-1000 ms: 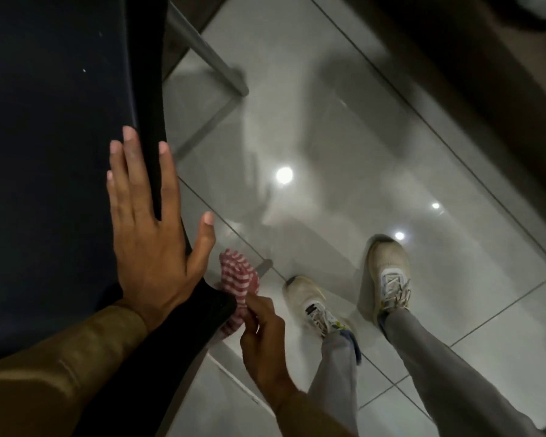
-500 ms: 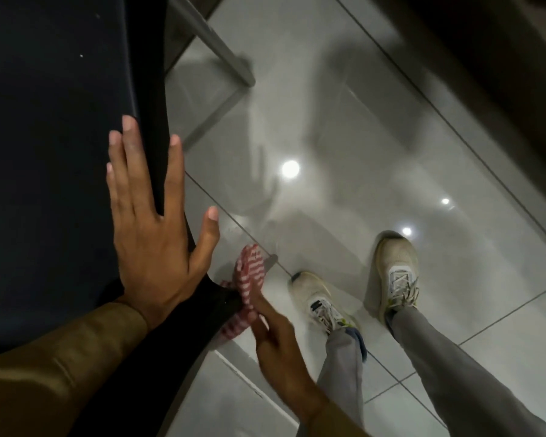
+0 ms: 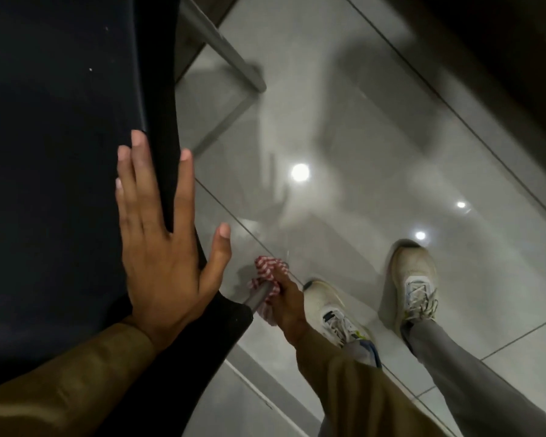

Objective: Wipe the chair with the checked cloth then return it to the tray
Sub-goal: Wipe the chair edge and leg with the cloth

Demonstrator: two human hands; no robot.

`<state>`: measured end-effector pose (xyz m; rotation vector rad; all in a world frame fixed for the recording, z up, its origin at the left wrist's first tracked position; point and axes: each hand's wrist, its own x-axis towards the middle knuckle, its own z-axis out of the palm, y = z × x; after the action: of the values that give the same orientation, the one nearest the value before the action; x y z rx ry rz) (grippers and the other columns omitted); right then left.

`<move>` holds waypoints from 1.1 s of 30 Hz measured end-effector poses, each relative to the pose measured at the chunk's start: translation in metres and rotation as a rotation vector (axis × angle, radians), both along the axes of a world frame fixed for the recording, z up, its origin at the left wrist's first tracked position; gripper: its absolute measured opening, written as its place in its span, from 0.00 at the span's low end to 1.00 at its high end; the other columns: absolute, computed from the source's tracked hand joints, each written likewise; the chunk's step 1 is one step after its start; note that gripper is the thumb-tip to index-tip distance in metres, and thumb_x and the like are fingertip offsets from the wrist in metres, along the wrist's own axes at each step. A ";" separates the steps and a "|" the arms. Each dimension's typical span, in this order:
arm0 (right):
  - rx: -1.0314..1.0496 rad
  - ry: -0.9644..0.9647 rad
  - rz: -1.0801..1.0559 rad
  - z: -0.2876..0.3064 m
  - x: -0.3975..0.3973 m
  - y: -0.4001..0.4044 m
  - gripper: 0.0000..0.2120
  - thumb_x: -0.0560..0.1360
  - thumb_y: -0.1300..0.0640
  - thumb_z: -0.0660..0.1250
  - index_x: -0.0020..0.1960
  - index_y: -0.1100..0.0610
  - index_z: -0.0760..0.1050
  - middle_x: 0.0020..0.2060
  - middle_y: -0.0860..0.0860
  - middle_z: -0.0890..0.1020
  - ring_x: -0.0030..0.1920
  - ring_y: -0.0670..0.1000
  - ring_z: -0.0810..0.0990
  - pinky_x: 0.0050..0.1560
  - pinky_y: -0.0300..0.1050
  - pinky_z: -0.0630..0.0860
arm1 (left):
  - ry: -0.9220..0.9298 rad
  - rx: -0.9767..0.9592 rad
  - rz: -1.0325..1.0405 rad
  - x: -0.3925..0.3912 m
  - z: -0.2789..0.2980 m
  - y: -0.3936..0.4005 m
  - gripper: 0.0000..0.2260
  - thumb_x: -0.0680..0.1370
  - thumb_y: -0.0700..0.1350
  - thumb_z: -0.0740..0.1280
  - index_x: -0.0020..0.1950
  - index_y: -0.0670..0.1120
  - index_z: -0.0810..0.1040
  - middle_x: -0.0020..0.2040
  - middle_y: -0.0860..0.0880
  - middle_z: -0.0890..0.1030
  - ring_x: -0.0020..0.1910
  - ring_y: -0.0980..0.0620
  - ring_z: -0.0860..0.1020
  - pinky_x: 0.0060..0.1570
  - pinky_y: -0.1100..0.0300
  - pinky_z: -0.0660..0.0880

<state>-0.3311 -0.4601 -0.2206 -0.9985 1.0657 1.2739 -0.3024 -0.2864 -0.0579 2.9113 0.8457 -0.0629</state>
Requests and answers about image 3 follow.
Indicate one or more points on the dark chair with metal legs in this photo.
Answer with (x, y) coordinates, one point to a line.
(50, 177)

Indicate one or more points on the person's right hand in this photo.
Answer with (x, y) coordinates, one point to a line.
(291, 309)

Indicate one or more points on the person's left grey trouser leg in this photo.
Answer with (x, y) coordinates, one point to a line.
(372, 355)

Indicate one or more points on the person's beige sneaker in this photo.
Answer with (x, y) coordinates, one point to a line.
(414, 282)
(334, 316)

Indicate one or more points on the red white checkered cloth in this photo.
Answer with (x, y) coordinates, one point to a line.
(266, 268)

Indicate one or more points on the person's right grey trouser leg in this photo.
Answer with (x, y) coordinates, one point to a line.
(473, 382)

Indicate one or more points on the person's left beige sneaker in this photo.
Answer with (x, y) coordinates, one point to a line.
(334, 316)

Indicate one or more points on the person's right beige sneaker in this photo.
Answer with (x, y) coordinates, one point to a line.
(414, 282)

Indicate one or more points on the person's grey trouser leg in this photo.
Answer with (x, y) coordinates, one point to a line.
(372, 355)
(473, 382)

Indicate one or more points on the person's left hand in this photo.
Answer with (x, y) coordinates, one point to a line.
(164, 277)

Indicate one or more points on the person's right forearm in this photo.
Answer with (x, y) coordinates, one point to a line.
(359, 395)

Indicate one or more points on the person's left forearm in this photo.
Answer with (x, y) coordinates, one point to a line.
(73, 386)

